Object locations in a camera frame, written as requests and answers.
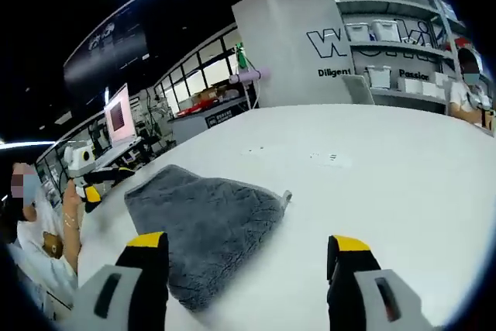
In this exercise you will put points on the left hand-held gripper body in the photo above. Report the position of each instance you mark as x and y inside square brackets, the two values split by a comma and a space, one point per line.
[79, 160]

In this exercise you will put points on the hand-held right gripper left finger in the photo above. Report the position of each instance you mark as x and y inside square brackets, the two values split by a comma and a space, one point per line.
[149, 288]

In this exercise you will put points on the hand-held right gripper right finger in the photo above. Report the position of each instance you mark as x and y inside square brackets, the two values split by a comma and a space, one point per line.
[345, 292]

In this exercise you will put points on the dark grey towel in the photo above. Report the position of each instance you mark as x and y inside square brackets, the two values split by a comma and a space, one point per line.
[209, 230]

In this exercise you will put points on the person's left hand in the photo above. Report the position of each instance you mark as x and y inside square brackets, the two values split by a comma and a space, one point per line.
[73, 201]

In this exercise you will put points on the white equipment desk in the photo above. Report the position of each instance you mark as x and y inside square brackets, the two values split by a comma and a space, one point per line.
[118, 152]

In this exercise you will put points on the pink-lit large monitor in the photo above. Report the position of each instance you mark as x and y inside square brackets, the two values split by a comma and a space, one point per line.
[120, 116]

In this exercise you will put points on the person's head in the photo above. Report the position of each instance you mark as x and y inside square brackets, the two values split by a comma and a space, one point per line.
[29, 214]

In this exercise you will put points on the red cloth pile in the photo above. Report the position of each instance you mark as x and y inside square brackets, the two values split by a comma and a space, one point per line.
[195, 107]

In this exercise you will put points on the dark grey counter cabinet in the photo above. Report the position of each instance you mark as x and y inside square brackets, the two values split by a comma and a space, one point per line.
[209, 121]

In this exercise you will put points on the white table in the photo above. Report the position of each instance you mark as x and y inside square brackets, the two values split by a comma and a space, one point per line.
[348, 176]

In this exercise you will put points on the hanging dark display screen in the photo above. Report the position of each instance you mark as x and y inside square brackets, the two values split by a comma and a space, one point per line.
[104, 44]

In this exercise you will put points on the black-framed glass partition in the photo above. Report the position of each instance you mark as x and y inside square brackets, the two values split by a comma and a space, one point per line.
[186, 71]

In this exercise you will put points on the cardboard box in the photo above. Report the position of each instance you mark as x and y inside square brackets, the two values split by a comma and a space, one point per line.
[211, 94]

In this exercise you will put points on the white stand pole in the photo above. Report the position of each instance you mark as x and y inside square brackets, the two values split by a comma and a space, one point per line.
[252, 94]

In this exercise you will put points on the lilac rolled mat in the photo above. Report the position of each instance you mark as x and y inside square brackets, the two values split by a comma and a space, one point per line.
[250, 76]

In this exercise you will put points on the green hanging cloth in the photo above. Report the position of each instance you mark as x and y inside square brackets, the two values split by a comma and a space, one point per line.
[242, 57]

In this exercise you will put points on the grey mesh chair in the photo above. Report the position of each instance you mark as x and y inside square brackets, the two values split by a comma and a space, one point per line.
[358, 90]

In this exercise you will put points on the grey metal shelving unit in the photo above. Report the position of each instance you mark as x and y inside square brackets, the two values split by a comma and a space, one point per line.
[403, 44]

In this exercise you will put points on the group of white storage boxes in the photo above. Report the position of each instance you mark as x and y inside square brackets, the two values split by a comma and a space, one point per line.
[383, 30]

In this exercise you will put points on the clear lidded storage box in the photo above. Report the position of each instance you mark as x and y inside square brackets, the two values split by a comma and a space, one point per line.
[439, 1]

